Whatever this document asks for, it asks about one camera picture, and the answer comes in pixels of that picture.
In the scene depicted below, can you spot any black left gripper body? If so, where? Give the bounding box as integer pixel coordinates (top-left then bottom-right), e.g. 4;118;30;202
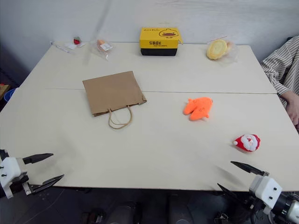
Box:
8;172;30;195

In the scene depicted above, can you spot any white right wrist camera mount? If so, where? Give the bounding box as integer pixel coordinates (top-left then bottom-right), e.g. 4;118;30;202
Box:
248;175;283;209

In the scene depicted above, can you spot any dark rounded shape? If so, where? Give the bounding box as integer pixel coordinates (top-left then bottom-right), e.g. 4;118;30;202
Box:
109;201;139;224

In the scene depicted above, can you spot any long clear plastic packet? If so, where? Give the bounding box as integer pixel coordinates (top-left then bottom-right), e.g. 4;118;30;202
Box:
50;41;71;54

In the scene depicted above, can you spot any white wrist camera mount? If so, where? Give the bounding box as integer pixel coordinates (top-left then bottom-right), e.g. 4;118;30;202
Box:
0;157;28;199
248;175;283;209

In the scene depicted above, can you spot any small white packet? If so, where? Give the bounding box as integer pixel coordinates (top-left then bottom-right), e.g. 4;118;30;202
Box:
65;42;86;50

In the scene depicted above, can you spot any wooden box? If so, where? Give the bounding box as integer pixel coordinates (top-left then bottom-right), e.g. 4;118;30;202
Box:
0;84;11;99

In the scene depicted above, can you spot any clear bag with orange toy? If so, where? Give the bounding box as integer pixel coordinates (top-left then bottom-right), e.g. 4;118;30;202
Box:
89;39;115;62

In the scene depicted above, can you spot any yellow black duck box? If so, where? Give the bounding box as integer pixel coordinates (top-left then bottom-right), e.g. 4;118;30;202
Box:
139;27;184;57

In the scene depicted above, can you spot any orange plush toy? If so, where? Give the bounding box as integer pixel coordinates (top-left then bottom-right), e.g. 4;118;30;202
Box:
182;97;214;121

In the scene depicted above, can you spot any person in striped shirt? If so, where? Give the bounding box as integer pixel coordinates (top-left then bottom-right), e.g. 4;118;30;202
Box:
260;35;299;108

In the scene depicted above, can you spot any santa claus plush toy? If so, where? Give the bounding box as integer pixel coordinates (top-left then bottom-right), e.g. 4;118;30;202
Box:
233;134;262;153

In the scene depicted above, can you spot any clear bag with yellow plush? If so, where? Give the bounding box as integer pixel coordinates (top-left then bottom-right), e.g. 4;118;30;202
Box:
206;35;239;67

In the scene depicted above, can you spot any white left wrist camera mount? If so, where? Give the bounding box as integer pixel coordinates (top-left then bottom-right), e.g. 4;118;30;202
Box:
0;157;28;199

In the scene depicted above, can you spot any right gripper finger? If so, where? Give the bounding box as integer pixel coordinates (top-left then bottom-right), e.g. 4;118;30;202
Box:
217;183;252;210
230;161;270;176

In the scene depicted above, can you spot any bystander's bare hand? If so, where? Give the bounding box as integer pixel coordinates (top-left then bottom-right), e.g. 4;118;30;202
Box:
285;92;299;134

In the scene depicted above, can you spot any brown paper bag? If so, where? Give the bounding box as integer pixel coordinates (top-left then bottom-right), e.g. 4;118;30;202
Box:
82;71;148;130

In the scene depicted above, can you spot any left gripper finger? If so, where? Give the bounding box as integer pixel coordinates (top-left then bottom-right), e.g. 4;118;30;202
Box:
27;174;65;195
22;153;54;165

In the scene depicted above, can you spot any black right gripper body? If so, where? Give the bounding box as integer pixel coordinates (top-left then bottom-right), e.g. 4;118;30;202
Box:
247;192;267;212

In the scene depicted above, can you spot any blue bucket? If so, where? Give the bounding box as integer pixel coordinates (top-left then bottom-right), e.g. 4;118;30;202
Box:
4;88;16;102

